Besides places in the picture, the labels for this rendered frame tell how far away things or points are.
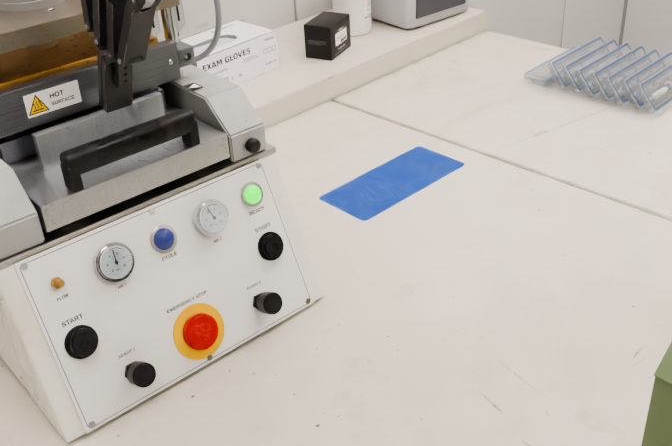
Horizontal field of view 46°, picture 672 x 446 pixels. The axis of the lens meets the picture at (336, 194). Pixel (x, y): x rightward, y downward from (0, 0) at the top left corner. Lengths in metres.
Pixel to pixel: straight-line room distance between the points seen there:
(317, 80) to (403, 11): 0.31
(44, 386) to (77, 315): 0.07
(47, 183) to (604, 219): 0.73
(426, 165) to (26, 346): 0.69
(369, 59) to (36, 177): 0.86
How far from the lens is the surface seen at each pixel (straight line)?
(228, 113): 0.93
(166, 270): 0.88
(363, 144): 1.35
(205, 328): 0.90
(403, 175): 1.25
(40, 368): 0.85
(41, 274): 0.84
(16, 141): 0.92
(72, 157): 0.82
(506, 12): 2.55
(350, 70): 1.54
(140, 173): 0.86
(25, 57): 0.96
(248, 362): 0.92
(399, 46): 1.65
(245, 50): 1.50
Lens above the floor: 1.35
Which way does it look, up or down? 30 degrees down
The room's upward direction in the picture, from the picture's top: 3 degrees counter-clockwise
